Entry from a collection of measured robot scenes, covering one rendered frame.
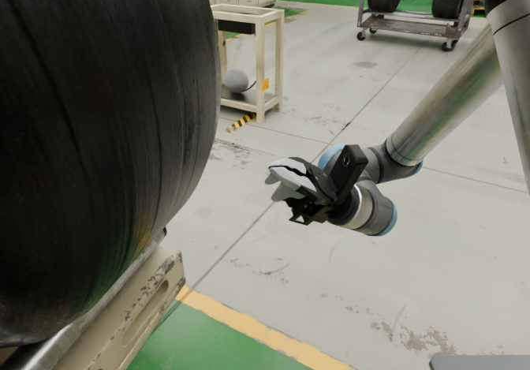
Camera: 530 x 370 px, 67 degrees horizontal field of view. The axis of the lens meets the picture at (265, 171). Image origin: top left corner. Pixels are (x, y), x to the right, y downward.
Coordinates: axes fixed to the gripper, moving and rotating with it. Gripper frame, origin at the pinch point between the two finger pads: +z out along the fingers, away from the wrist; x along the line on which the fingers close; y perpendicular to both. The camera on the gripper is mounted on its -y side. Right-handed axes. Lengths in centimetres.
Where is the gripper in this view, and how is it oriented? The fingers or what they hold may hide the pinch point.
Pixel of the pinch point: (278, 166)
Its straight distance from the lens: 62.3
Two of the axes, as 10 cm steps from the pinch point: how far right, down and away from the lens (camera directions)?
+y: -6.7, 6.0, 4.3
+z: -6.8, -2.6, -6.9
